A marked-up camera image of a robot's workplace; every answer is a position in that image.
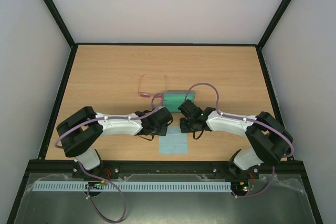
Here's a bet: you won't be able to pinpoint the pink sunglasses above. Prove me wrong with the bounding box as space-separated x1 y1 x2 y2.
138 74 168 98

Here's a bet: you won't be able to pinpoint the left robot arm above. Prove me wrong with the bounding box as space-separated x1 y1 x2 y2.
55 106 173 171

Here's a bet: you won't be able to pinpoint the light blue cleaning cloth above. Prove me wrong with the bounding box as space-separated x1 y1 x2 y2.
159 126 188 155

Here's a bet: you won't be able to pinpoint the grey glasses case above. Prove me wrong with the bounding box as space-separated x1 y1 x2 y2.
163 90 187 113

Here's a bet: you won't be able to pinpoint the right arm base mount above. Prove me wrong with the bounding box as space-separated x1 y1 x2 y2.
212 161 259 181

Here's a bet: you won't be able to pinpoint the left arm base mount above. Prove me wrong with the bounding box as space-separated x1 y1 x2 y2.
72 161 120 179

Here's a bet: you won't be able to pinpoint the black aluminium frame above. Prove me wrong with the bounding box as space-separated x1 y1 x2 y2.
7 0 322 223

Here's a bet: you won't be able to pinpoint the white slotted cable duct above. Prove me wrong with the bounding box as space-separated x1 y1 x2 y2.
32 181 232 193

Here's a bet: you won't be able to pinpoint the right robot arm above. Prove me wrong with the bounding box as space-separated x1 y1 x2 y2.
178 100 293 178

